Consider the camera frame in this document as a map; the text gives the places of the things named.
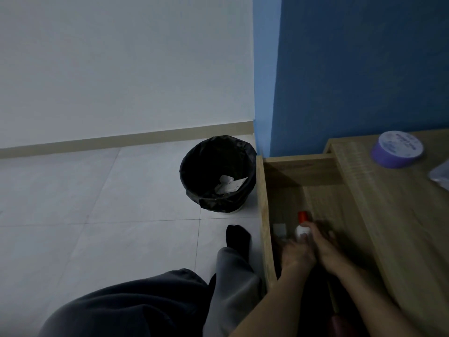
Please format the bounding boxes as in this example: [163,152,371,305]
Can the person's right hand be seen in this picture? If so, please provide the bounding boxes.
[301,222,354,278]

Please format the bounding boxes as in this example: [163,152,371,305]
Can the person's left hand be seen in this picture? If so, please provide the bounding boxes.
[279,237,318,276]

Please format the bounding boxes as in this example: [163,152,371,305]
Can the white bottle with red cap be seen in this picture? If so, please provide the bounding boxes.
[295,211,314,243]

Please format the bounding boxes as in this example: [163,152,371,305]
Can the person's left forearm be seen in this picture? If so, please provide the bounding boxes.
[230,267,316,337]

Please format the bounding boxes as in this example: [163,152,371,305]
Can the person's right forearm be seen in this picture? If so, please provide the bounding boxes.
[331,263,427,337]

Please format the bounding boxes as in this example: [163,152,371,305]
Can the black sock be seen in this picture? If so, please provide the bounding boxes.
[225,224,252,264]

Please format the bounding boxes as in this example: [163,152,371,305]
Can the wooden desk drawer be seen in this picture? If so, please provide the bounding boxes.
[256,153,379,337]

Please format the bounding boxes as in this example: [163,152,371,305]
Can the white paper scraps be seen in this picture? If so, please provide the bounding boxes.
[214,175,249,195]

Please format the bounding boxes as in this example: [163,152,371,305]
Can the black trash bin with bag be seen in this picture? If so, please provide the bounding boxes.
[179,135,258,214]

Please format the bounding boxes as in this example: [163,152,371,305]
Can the purple tape roll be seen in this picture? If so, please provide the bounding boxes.
[371,131,424,169]

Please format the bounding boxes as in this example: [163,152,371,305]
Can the clear plastic packet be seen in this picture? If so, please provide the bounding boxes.
[427,161,449,191]

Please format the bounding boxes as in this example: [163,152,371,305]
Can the grey trousers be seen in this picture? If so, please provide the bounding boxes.
[38,247,264,337]

